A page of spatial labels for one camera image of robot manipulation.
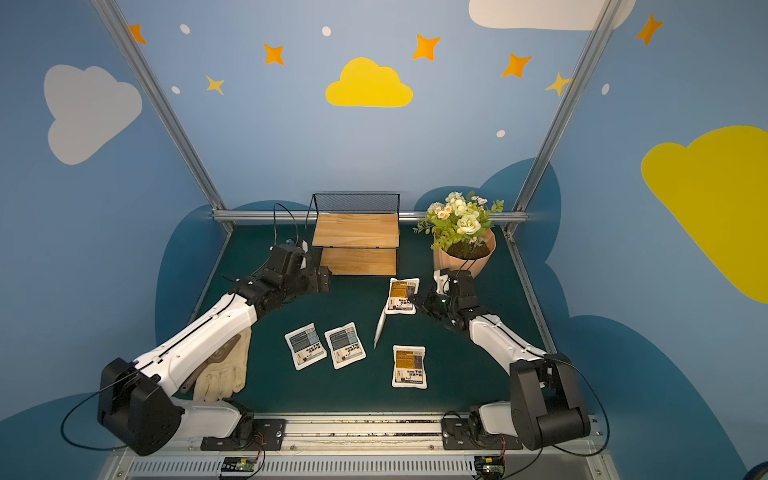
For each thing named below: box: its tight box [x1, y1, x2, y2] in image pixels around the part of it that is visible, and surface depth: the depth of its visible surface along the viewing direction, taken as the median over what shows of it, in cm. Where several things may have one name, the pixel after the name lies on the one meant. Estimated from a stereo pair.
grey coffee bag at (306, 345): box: [284, 322, 328, 371], surface depth 90 cm
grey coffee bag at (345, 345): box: [324, 322, 367, 369], surface depth 91 cm
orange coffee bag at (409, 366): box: [392, 345, 427, 389], surface depth 87 cm
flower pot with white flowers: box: [412, 191, 504, 279], surface depth 84 cm
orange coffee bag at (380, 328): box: [374, 308, 387, 349], surface depth 88 cm
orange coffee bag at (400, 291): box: [385, 277, 421, 315], surface depth 90 cm
